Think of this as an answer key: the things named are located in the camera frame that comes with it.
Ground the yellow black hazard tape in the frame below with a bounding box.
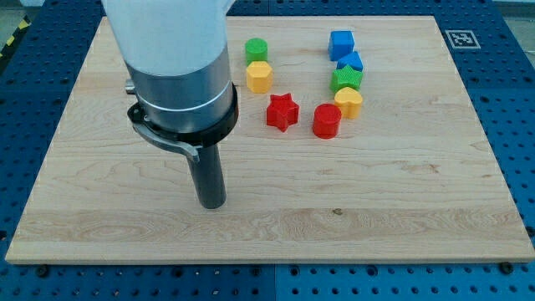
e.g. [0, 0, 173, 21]
[1, 15, 32, 60]

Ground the green star block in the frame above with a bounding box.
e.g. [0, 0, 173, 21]
[329, 65, 364, 93]

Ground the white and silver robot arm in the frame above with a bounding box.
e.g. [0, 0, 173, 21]
[102, 0, 237, 162]

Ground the yellow heart block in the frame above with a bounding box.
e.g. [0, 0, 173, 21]
[334, 87, 364, 119]

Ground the red star block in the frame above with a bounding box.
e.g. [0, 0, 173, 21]
[266, 93, 299, 132]

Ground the blue cube block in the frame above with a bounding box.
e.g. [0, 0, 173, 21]
[328, 30, 354, 61]

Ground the light wooden board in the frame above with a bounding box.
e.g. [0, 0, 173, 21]
[6, 16, 534, 265]

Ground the yellow hexagon block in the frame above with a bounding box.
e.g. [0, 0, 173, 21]
[246, 61, 273, 94]

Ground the white fiducial marker tag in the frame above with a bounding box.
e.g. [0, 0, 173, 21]
[445, 29, 481, 49]

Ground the blue pentagon block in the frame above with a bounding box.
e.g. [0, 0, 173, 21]
[336, 51, 364, 72]

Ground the green cylinder block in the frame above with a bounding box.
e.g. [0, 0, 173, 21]
[245, 38, 268, 64]

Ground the red cylinder block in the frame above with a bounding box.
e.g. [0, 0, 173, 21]
[313, 104, 342, 139]

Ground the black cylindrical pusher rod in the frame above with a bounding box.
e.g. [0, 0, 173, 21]
[188, 145, 227, 209]

